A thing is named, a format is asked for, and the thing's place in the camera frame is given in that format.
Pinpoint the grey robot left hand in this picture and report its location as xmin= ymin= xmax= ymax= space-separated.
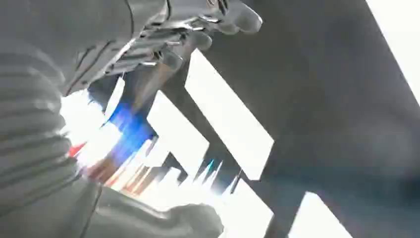
xmin=0 ymin=0 xmax=263 ymax=238

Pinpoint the white ceiling light panel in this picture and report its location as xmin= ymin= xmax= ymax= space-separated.
xmin=226 ymin=178 xmax=274 ymax=238
xmin=184 ymin=49 xmax=274 ymax=181
xmin=288 ymin=192 xmax=353 ymax=238
xmin=146 ymin=90 xmax=210 ymax=178
xmin=366 ymin=0 xmax=420 ymax=106

